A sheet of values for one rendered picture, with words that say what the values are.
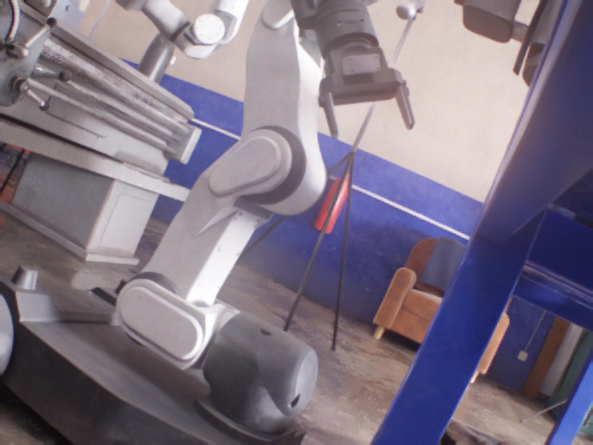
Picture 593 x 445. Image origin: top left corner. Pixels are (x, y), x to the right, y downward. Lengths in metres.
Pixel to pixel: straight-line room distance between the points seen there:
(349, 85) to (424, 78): 4.78
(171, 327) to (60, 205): 1.88
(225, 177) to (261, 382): 0.36
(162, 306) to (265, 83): 0.45
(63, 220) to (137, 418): 1.96
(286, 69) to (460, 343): 0.69
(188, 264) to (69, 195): 1.80
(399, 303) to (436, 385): 3.92
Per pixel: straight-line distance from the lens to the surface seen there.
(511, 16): 0.85
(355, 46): 0.89
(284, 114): 1.12
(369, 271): 5.35
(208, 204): 1.10
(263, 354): 1.06
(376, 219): 5.38
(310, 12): 0.93
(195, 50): 1.50
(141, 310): 1.14
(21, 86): 1.85
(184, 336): 1.09
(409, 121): 0.86
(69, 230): 2.87
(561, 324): 5.37
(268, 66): 1.16
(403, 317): 4.57
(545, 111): 0.19
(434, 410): 0.62
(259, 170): 1.05
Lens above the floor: 0.55
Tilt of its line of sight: 2 degrees down
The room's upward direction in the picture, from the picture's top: 24 degrees clockwise
